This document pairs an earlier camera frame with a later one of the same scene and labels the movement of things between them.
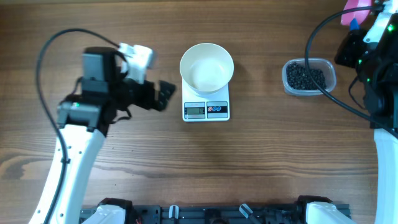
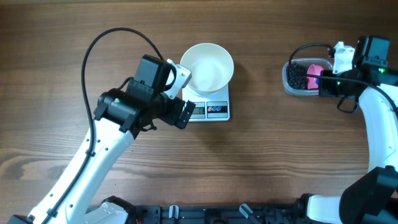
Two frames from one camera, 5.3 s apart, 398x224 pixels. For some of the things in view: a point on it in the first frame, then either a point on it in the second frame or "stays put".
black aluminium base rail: x=212 y=214 stays put
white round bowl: x=206 y=67 stays put
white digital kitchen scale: x=197 y=108 stays put
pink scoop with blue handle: x=354 y=18 -> x=313 y=74
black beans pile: x=298 y=78 stays put
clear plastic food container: x=296 y=81 stays put
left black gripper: x=152 y=95 -> x=181 y=112
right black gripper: x=347 y=50 -> x=325 y=88
